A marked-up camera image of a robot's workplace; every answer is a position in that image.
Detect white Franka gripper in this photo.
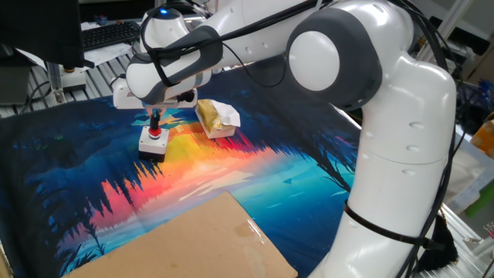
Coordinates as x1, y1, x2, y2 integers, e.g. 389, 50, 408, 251
111, 76, 198, 132

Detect grey box red push button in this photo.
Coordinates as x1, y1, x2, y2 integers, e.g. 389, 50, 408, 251
137, 125, 171, 163

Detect gold tissue pack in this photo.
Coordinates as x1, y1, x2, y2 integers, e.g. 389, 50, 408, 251
195, 98, 242, 140

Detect white paper sheets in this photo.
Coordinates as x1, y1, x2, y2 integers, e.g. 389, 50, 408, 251
83, 42, 134, 67

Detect white emergency stop box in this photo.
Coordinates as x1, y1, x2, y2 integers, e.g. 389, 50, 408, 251
61, 66, 88, 93

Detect black keyboard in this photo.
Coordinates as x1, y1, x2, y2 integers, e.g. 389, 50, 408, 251
80, 19, 142, 52

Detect forest sunset printed cloth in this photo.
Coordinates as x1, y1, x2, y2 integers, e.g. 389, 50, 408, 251
0, 57, 362, 278

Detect brown cardboard sheet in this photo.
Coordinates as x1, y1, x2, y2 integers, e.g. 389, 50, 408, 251
63, 191, 299, 278

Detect black computer monitor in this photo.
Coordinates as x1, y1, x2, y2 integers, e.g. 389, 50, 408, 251
0, 0, 85, 70

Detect orange cardboard box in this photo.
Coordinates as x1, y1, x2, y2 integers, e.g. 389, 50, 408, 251
470, 119, 494, 159

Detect green plastic object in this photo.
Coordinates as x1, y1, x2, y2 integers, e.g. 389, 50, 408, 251
465, 181, 494, 217

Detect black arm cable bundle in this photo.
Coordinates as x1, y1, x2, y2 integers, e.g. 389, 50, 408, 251
139, 0, 464, 278

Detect aluminium frame profile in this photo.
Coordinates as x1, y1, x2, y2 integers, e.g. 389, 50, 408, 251
418, 0, 476, 63

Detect black furry bag with chain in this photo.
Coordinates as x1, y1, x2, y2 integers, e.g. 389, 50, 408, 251
418, 208, 460, 273

